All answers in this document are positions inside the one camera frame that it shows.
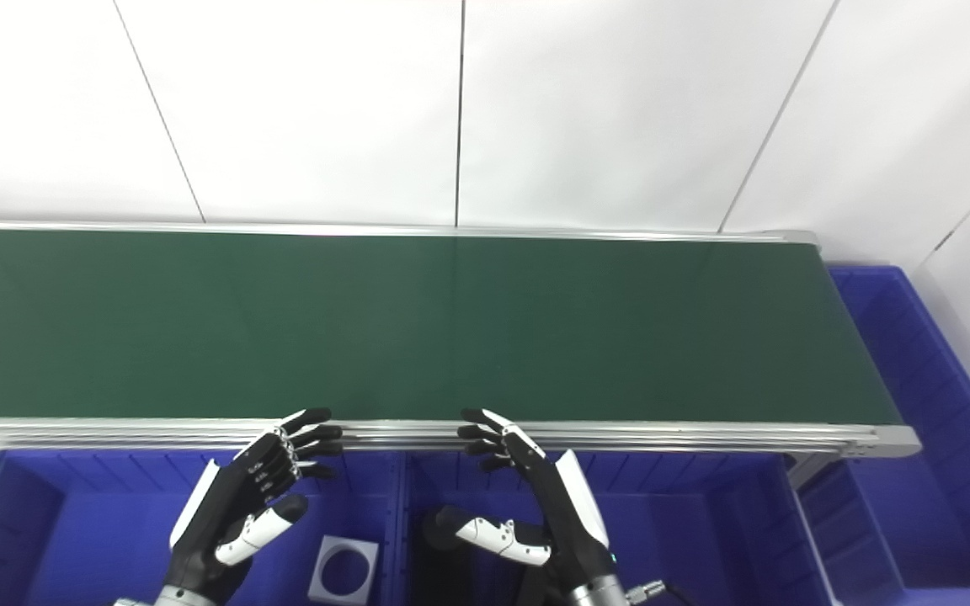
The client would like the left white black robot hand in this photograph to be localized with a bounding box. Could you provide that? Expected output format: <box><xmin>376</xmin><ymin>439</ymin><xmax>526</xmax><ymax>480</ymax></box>
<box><xmin>167</xmin><ymin>408</ymin><xmax>344</xmax><ymax>603</ymax></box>

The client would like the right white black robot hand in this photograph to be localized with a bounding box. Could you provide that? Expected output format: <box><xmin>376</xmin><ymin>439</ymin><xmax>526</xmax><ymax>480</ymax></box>
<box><xmin>434</xmin><ymin>408</ymin><xmax>621</xmax><ymax>592</ymax></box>

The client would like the blue bin with black parts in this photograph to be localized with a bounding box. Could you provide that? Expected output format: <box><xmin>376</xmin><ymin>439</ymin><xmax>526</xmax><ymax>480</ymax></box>
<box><xmin>392</xmin><ymin>450</ymin><xmax>841</xmax><ymax>606</ymax></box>

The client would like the black cylinder part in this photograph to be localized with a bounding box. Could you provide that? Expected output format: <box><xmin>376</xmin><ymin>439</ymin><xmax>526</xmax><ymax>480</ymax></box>
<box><xmin>412</xmin><ymin>505</ymin><xmax>555</xmax><ymax>606</ymax></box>

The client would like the blue bin with white parts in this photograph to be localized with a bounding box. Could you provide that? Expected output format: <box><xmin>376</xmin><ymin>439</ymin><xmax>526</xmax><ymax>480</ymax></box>
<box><xmin>0</xmin><ymin>450</ymin><xmax>407</xmax><ymax>606</ymax></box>

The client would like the white square part round hole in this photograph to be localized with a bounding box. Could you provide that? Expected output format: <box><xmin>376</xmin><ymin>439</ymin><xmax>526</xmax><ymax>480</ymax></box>
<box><xmin>308</xmin><ymin>535</ymin><xmax>380</xmax><ymax>604</ymax></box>

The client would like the large blue plastic bin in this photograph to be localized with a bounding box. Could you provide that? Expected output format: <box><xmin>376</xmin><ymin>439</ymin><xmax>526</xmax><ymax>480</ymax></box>
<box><xmin>797</xmin><ymin>265</ymin><xmax>970</xmax><ymax>606</ymax></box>

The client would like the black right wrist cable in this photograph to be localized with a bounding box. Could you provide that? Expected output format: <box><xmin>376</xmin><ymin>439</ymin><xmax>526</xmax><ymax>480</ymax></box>
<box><xmin>625</xmin><ymin>578</ymin><xmax>696</xmax><ymax>606</ymax></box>

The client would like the green conveyor belt aluminium frame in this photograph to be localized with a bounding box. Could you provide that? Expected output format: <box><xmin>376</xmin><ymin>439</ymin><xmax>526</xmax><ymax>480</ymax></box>
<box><xmin>0</xmin><ymin>221</ymin><xmax>922</xmax><ymax>491</ymax></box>

